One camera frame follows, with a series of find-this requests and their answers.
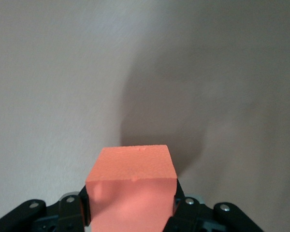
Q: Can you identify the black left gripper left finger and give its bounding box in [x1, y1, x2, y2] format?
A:
[0, 185, 91, 232]

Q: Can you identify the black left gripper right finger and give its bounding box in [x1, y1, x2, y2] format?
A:
[163, 180, 264, 232]

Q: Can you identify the orange foam block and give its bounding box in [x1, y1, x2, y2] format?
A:
[85, 144, 178, 232]

